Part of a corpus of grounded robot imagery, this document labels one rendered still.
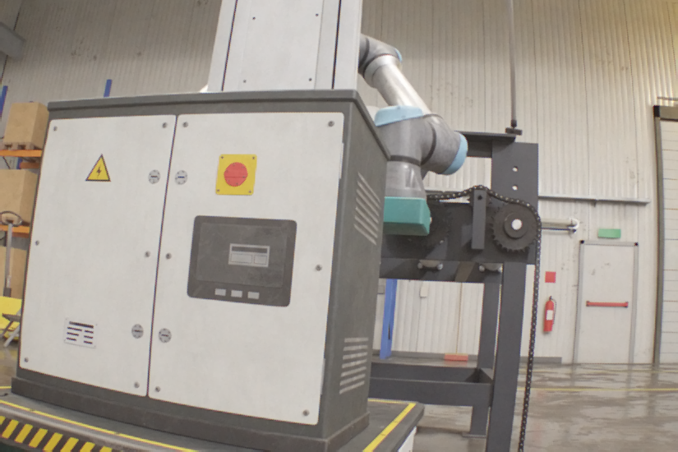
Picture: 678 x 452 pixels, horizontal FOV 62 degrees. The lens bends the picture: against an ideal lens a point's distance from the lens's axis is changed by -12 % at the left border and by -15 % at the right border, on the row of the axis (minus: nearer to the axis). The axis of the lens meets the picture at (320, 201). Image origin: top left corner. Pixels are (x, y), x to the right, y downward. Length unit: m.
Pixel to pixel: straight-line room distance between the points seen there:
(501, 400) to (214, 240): 1.38
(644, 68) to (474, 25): 3.54
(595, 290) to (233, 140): 10.69
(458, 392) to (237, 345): 1.30
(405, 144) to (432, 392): 0.93
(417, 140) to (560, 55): 11.04
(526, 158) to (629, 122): 10.16
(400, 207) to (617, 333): 10.27
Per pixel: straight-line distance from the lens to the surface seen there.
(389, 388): 2.11
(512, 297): 2.10
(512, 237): 2.08
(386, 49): 1.87
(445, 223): 2.08
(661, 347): 11.83
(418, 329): 11.14
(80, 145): 1.09
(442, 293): 11.15
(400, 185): 1.43
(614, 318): 11.53
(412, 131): 1.48
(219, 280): 0.91
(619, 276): 11.58
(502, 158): 2.19
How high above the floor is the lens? 0.51
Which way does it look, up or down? 11 degrees up
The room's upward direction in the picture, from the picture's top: 5 degrees clockwise
